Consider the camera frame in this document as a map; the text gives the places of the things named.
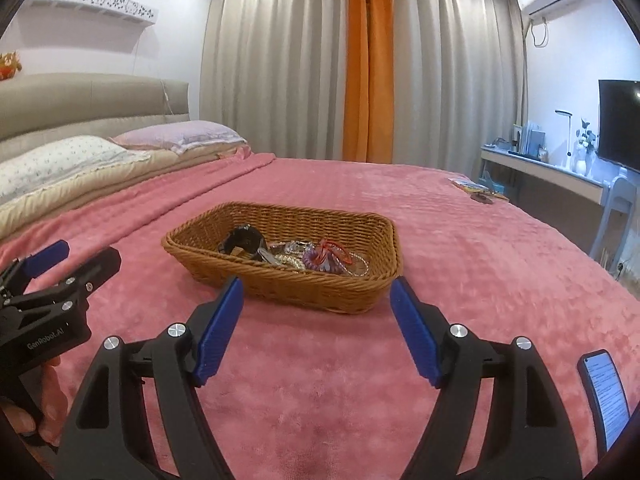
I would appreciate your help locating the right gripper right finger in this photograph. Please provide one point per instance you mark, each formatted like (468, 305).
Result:
(528, 434)

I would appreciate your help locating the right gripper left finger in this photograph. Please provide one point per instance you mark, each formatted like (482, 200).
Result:
(107, 433)

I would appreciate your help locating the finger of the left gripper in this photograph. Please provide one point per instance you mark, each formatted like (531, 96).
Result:
(81, 283)
(21, 271)

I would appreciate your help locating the left hand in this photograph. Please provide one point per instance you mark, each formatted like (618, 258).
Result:
(54, 407)

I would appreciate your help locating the beige quilt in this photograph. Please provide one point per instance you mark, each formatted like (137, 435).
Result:
(83, 188)

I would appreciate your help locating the black smartphone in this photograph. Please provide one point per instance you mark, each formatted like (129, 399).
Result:
(606, 397)

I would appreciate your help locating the white floral pillow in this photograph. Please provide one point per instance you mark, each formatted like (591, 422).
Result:
(61, 160)

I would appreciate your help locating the lilac pillow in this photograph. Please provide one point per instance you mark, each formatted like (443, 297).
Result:
(179, 137)

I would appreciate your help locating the beige padded headboard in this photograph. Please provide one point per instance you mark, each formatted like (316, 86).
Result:
(40, 109)

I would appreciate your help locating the orange plush toy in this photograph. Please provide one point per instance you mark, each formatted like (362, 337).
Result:
(10, 65)

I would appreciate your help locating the brown wicker basket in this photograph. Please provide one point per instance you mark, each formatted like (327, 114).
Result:
(319, 259)

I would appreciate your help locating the items on bed corner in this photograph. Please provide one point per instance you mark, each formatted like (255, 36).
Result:
(478, 192)

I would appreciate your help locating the white desk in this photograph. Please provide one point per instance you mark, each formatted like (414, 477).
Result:
(571, 204)

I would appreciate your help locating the beige curtain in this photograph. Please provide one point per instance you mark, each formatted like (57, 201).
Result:
(275, 70)

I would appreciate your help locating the white vase with plant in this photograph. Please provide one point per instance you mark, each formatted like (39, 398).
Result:
(584, 149)

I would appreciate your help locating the books on desk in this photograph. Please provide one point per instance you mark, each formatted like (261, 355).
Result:
(528, 141)

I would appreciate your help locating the orange curtain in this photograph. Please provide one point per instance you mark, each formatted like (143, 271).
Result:
(368, 133)

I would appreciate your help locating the white desk lamp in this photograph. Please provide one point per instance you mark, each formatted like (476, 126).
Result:
(569, 143)

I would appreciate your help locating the black monitor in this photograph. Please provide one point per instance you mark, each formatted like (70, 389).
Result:
(619, 122)

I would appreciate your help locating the white carved wall shelf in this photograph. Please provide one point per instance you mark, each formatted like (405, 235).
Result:
(126, 10)

